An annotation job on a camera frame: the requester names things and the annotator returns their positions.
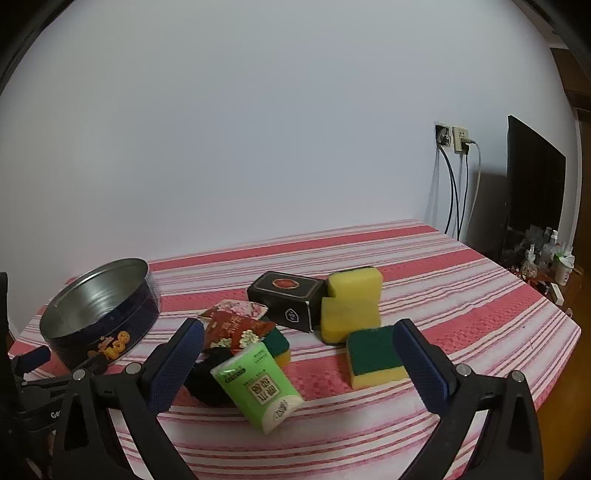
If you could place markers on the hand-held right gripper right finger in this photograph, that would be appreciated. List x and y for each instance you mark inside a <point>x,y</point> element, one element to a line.
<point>425,369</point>

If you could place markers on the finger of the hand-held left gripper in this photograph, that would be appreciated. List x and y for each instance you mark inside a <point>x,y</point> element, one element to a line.
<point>37,357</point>

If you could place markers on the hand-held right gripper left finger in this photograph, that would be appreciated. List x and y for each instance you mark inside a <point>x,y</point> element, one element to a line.
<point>180,364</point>

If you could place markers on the black cloth bundle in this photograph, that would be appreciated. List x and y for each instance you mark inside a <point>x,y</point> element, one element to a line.
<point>207,383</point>

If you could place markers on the yellow green scouring sponge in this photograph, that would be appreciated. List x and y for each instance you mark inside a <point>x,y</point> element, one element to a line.
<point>279,344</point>
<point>351,314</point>
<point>369,350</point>

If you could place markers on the pink floral snack packet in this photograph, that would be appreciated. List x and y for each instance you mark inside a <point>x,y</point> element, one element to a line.
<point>231,308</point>

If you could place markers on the green tissue pack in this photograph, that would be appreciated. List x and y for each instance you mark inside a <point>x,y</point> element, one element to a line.
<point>258,387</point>

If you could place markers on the round metal cookie tin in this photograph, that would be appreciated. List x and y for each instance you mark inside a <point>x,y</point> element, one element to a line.
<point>92,295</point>

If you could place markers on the red striped tablecloth desktop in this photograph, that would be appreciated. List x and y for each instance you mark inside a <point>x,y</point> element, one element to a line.
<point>415,277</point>

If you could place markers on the red floral snack packet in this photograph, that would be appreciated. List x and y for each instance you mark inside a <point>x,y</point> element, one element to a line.
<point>231,334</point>

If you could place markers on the black rectangular box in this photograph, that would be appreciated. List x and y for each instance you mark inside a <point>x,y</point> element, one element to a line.
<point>286,300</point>

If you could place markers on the small white box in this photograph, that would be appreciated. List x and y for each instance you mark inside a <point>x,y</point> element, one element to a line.
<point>557,293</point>

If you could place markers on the cluster of small bottles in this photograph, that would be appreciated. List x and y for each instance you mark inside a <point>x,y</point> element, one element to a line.
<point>535,251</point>

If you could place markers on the white paper cup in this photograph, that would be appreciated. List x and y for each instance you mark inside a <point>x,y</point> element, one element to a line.
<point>564,270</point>

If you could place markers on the black monitor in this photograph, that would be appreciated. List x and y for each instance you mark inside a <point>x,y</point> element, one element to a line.
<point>531,184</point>

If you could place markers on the beige wall socket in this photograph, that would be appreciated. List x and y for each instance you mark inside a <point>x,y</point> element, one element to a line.
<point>460,138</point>

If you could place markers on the white wall socket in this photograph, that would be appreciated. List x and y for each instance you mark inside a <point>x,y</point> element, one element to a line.
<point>444,134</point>

